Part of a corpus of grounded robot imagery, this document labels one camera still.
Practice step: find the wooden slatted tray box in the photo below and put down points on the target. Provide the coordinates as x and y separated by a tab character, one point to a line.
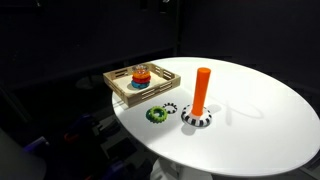
133	96

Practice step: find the orange stacking post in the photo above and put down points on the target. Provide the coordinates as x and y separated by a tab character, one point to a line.
201	90

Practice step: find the white table pedestal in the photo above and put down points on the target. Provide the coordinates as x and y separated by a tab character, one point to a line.
170	171

